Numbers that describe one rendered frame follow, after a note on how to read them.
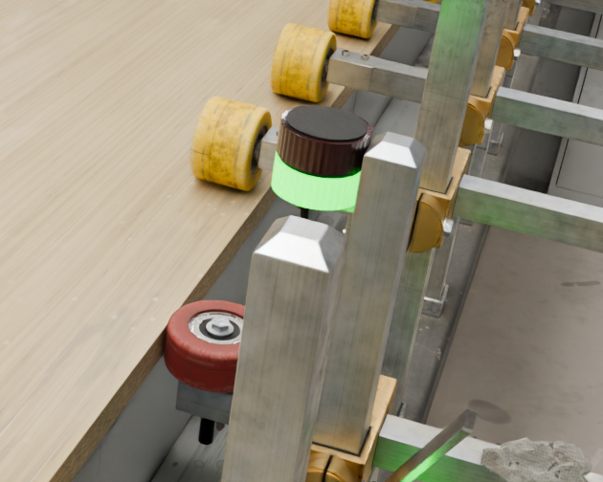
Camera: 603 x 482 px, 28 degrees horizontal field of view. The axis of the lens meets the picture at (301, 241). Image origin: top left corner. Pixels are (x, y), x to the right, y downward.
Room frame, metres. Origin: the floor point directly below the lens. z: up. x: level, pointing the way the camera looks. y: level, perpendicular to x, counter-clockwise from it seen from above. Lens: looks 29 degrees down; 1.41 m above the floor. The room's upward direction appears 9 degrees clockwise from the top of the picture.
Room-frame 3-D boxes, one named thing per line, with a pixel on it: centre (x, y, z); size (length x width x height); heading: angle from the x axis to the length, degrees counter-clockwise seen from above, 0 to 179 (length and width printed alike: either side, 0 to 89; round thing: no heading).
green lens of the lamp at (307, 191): (0.72, 0.00, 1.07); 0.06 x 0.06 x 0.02
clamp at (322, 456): (0.73, -0.05, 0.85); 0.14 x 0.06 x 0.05; 168
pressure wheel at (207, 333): (0.77, 0.05, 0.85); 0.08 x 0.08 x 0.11
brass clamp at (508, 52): (1.46, -0.21, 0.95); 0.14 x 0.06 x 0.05; 168
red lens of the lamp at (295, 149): (0.72, 0.00, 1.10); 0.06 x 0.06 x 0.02
